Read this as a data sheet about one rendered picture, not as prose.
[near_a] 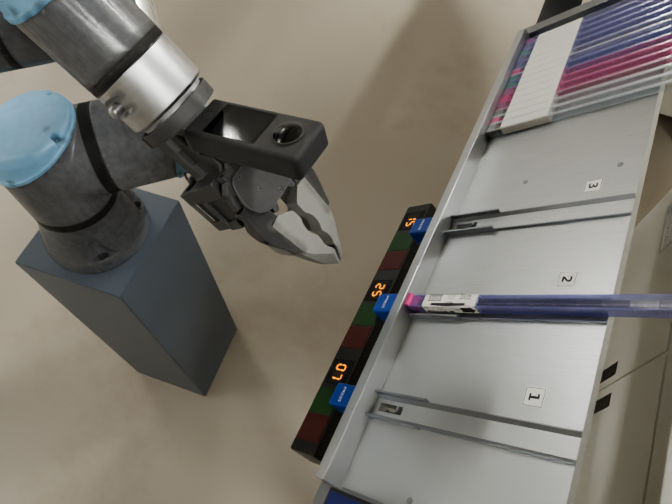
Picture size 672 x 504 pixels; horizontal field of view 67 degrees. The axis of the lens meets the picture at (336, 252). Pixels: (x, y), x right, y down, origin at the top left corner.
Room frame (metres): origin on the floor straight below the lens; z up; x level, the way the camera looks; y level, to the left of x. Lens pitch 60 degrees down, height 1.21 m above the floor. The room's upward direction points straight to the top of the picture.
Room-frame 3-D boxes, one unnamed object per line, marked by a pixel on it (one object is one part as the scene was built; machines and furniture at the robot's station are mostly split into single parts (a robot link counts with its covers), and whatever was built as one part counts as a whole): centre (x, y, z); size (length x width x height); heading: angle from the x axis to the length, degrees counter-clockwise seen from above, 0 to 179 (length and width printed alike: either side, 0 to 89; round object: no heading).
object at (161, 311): (0.42, 0.36, 0.28); 0.18 x 0.18 x 0.55; 71
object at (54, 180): (0.42, 0.35, 0.72); 0.13 x 0.12 x 0.14; 108
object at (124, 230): (0.42, 0.36, 0.60); 0.15 x 0.15 x 0.10
